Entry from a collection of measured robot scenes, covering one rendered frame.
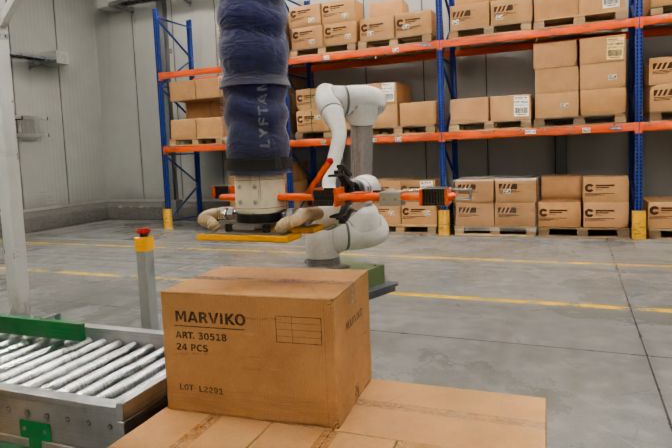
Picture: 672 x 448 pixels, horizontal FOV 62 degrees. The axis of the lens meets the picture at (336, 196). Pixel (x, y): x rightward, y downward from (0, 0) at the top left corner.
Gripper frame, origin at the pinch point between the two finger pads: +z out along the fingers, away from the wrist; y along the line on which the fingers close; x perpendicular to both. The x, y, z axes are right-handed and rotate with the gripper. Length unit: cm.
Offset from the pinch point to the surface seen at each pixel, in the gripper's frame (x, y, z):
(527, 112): -34, -60, -708
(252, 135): 23.2, -20.6, 10.2
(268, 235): 17.4, 11.1, 13.5
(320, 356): -1, 47, 19
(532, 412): -60, 69, -9
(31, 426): 101, 75, 35
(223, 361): 32, 51, 20
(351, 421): -8, 69, 13
